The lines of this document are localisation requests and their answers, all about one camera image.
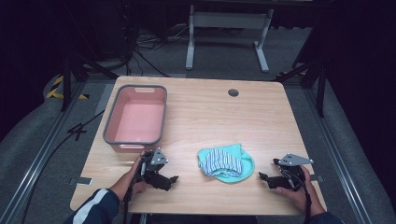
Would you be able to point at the person's right hand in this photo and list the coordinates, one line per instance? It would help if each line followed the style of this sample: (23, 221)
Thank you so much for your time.
(297, 196)

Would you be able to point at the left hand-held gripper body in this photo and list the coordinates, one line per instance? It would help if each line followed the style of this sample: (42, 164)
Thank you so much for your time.
(155, 169)

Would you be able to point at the black metal stand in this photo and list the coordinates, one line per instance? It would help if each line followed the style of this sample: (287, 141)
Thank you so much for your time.
(67, 81)
(320, 84)

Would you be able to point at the white metal desk frame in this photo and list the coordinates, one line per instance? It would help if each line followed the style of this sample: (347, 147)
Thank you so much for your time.
(229, 19)

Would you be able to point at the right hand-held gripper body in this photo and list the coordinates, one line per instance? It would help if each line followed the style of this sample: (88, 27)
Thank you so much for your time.
(291, 174)

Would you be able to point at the black tape cross mark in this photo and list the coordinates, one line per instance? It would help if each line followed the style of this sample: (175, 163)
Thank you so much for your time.
(77, 131)

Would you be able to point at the yellow and black floor tape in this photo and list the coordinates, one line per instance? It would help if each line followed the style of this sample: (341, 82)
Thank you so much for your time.
(53, 92)

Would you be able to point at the teal and striped cloth garment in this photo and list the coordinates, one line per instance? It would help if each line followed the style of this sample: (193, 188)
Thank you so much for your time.
(222, 163)

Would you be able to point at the person's left hand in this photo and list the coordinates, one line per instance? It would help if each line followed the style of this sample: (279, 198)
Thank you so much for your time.
(132, 179)

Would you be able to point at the pink basin with grey rim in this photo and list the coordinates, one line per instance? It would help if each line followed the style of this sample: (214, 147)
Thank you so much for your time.
(138, 119)

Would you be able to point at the grey tape strip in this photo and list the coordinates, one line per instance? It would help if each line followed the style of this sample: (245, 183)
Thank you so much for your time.
(81, 181)
(317, 178)

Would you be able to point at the grey metal floor rail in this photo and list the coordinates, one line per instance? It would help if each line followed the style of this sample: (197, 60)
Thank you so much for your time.
(339, 155)
(43, 155)

